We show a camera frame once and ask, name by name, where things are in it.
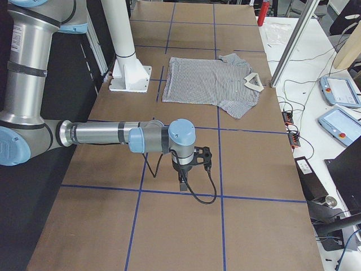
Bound white central mounting column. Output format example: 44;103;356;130
101;0;152;93

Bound aluminium frame post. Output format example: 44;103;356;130
270;0;320;88

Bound black power adapter box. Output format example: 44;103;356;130
294;156;328;202

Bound teach pendant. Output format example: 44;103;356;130
318;107;360;146
320;76;360;109

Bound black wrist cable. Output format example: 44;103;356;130
144;151;217;204

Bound beige wooden board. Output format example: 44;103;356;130
334;0;361;71

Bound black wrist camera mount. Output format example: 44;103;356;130
191;146;212;169

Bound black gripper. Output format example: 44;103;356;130
172;161;193;191

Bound far teach pendant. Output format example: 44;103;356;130
320;76;360;109

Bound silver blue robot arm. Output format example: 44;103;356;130
1;1;197;191

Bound blue white striped polo shirt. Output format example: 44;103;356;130
162;53;264;119

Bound clear plastic bag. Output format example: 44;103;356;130
263;23;293;45

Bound black monitor stand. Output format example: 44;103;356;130
307;139;360;251

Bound red cylinder bottle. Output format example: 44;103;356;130
257;0;270;27

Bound near teach pendant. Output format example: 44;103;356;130
318;107;360;146

